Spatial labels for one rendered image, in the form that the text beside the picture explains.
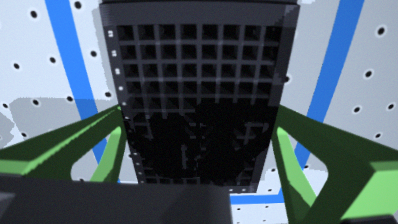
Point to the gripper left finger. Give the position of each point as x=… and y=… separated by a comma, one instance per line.
x=52, y=154

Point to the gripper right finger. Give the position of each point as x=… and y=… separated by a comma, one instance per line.
x=362, y=174

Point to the blue tape outline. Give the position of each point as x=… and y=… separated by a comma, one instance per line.
x=345, y=23

